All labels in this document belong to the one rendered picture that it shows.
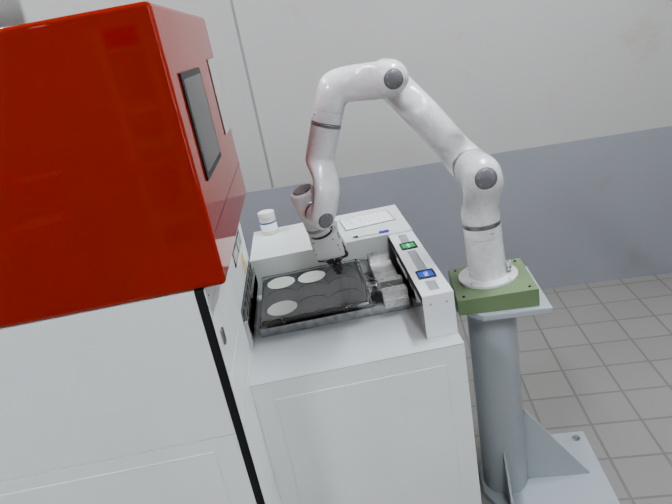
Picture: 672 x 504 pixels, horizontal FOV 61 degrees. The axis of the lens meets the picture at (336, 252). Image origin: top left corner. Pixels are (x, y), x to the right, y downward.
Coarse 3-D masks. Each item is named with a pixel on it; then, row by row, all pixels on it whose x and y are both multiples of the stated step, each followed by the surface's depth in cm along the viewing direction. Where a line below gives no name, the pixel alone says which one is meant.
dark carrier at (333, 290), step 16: (304, 272) 211; (352, 272) 203; (288, 288) 200; (304, 288) 198; (320, 288) 195; (336, 288) 193; (352, 288) 190; (272, 304) 190; (304, 304) 186; (320, 304) 184; (336, 304) 182
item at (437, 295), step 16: (400, 240) 208; (416, 240) 204; (400, 256) 193; (416, 256) 192; (432, 288) 168; (448, 288) 165; (432, 304) 164; (448, 304) 165; (432, 320) 166; (448, 320) 166; (432, 336) 168
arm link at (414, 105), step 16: (400, 96) 167; (416, 96) 165; (400, 112) 168; (416, 112) 163; (432, 112) 163; (416, 128) 166; (432, 128) 164; (448, 128) 165; (432, 144) 168; (448, 144) 168; (464, 144) 174; (448, 160) 176
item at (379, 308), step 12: (336, 312) 187; (348, 312) 186; (360, 312) 186; (372, 312) 187; (384, 312) 187; (276, 324) 187; (288, 324) 186; (300, 324) 186; (312, 324) 186; (324, 324) 187; (264, 336) 186
